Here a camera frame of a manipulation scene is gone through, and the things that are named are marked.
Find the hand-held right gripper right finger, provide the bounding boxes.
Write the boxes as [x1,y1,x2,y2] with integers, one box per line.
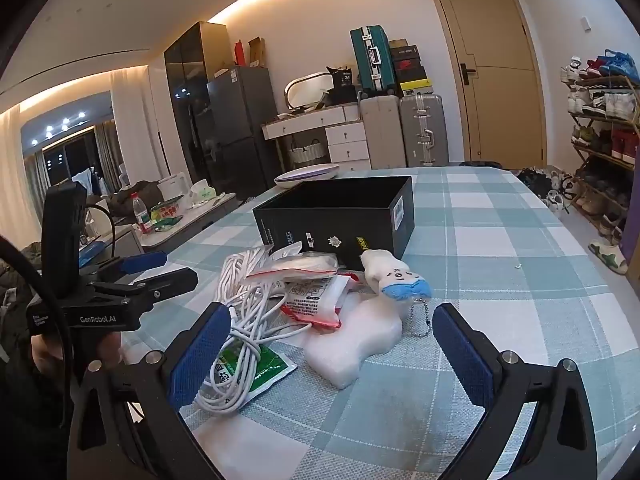
[432,302,598,480]

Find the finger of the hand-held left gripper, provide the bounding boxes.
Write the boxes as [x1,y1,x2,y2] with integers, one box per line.
[85,251,168,286]
[92,267,199,306]

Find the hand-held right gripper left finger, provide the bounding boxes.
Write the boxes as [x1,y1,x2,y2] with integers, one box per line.
[67,302,236,480]

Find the thin white cable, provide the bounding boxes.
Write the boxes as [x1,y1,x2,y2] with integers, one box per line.
[192,285,313,413]

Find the green printed packet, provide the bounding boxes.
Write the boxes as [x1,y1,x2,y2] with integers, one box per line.
[200,337,298,403]

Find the white braided rope bundle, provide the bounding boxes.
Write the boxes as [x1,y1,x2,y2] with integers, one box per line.
[220,247,273,311]

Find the white foam piece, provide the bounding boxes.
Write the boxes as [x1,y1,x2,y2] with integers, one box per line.
[305,292,403,390]

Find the red-edged printed packet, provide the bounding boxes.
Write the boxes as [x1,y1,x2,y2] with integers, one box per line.
[280,275,351,332]

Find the black cardboard box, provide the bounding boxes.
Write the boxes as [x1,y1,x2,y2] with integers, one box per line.
[252,176,416,273]

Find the person's left hand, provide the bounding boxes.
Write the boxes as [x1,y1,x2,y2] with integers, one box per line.
[30,332,123,378]

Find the grey side table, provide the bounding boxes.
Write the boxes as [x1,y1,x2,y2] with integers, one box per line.
[79,225,147,273]

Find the plastic water bottle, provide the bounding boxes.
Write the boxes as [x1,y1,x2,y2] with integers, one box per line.
[131,192,154,235]

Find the printed bowl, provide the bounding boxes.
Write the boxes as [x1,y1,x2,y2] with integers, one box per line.
[150,202,184,227]

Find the dark clothing pile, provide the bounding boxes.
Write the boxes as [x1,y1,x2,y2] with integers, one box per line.
[105,180,166,217]

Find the low white table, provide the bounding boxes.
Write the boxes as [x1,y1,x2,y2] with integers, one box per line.
[140,192,246,253]

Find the green white tissue box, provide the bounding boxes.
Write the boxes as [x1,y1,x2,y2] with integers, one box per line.
[187,180,217,202]

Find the grey curtain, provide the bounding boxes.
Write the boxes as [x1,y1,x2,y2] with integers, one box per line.
[94,122,126,196]

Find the grey fridge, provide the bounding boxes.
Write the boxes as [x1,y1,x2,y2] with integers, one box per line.
[206,66,283,201]

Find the dark tall cabinet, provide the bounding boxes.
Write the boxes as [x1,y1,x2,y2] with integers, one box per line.
[164,21,236,196]

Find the white green slipper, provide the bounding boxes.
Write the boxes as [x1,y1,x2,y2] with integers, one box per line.
[588,240,630,275]

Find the white oval plate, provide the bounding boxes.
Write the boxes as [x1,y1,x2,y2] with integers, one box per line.
[274,164,337,190]

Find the pile of shoes on floor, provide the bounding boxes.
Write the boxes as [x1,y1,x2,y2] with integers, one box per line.
[517,166,572,216]

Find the woven basket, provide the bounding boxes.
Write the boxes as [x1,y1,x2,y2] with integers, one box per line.
[287,140,331,165]

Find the purple bag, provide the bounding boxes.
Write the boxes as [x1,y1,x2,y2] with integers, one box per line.
[620,157,640,281]

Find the silver suitcase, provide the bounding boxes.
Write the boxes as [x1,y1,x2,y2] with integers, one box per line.
[399,92,451,168]

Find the beige suitcase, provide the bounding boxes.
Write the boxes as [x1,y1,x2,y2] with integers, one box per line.
[359,94,405,171]

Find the flat cardboard box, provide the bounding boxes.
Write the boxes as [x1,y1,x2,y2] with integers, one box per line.
[247,36,268,70]

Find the oval mirror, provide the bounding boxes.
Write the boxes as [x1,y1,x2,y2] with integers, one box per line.
[284,72,335,113]

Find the white dresser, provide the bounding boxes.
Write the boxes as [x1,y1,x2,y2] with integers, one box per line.
[262,105,373,173]

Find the tan door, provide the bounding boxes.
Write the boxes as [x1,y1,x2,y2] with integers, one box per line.
[424,0,548,170]

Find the wooden shoe rack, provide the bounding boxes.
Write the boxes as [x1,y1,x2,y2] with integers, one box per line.
[560,50,640,241]

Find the rows of shoes on rack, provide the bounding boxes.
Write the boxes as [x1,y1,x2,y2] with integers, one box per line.
[560,49,640,236]

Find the teal suitcase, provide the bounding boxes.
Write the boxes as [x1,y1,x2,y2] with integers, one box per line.
[349,26,398,97]

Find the black cable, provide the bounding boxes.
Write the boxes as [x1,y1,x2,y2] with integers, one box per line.
[0,234,81,411]

